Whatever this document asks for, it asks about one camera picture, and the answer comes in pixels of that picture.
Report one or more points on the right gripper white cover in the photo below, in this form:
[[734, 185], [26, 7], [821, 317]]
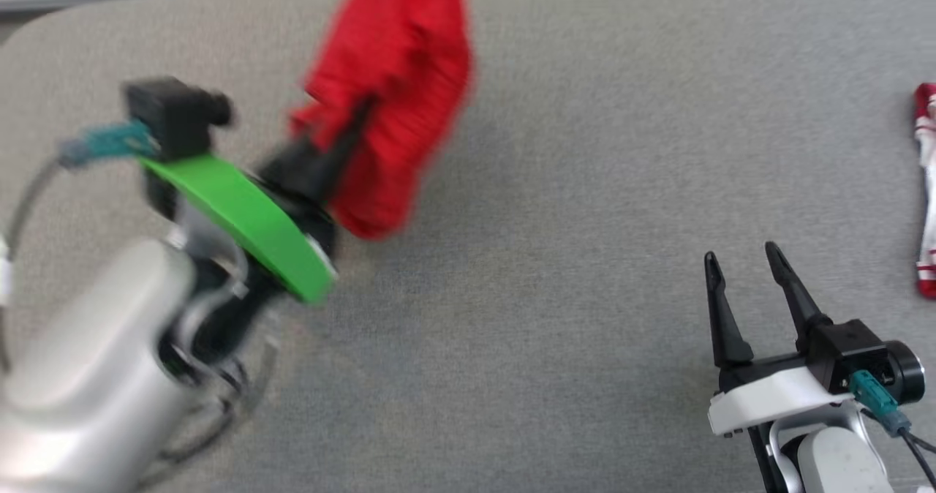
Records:
[[768, 398]]

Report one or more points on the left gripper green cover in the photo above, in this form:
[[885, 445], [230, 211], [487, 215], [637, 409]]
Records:
[[248, 222]]

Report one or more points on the red basketball jersey white sleeves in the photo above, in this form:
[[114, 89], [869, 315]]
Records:
[[395, 98]]

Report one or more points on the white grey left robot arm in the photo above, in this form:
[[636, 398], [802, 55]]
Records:
[[88, 376]]

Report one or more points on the red and white garment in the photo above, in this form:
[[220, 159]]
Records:
[[927, 186]]

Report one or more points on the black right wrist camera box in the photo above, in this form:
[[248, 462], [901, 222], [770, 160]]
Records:
[[870, 354]]

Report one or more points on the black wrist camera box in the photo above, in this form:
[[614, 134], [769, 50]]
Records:
[[175, 116], [870, 354]]

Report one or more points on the teal right camera connector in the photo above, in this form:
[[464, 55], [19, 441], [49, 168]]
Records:
[[877, 401]]

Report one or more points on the teal camera connector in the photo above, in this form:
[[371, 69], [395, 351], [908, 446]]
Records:
[[877, 401], [110, 143]]

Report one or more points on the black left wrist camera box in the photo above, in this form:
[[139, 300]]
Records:
[[175, 116]]

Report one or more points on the teal left camera connector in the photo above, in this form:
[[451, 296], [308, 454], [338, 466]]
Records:
[[110, 143]]

